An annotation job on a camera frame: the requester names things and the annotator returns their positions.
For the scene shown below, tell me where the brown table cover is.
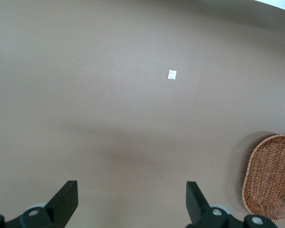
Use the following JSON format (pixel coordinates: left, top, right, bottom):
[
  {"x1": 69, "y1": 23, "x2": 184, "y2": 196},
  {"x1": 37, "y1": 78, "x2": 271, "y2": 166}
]
[{"x1": 0, "y1": 0, "x2": 285, "y2": 228}]

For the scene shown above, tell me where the oval brown wicker basket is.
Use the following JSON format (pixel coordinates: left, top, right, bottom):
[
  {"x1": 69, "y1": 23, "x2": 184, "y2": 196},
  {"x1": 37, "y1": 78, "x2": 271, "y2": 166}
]
[{"x1": 241, "y1": 133, "x2": 285, "y2": 222}]

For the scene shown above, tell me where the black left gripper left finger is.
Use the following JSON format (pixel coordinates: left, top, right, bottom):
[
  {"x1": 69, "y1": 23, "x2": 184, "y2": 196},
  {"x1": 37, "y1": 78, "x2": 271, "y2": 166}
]
[{"x1": 5, "y1": 180, "x2": 79, "y2": 228}]

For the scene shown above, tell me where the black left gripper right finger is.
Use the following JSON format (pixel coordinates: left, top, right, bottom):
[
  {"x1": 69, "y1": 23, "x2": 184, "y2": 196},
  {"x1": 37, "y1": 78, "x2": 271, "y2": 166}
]
[{"x1": 186, "y1": 181, "x2": 247, "y2": 228}]

